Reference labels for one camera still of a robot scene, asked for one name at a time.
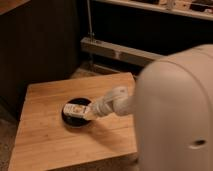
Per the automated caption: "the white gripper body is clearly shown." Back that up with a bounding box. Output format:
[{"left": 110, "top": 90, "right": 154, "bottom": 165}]
[{"left": 89, "top": 97, "right": 113, "bottom": 118}]

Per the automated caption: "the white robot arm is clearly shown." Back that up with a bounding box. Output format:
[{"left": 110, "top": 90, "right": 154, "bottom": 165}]
[{"left": 92, "top": 44, "right": 213, "bottom": 171}]

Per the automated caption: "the black ceramic bowl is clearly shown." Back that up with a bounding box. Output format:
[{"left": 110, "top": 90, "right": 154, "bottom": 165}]
[{"left": 61, "top": 98, "right": 91, "bottom": 127}]

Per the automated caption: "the grey metal beam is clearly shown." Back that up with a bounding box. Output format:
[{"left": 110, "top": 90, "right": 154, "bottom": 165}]
[{"left": 81, "top": 37, "right": 162, "bottom": 66}]

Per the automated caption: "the wooden table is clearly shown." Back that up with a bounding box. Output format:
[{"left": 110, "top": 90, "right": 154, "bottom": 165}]
[{"left": 8, "top": 73, "right": 136, "bottom": 171}]

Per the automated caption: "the metal vertical pole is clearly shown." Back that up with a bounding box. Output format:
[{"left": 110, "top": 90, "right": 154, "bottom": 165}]
[{"left": 86, "top": 0, "right": 94, "bottom": 41}]

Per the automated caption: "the upper wooden shelf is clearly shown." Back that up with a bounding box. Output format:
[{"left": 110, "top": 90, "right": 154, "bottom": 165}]
[{"left": 95, "top": 0, "right": 213, "bottom": 21}]

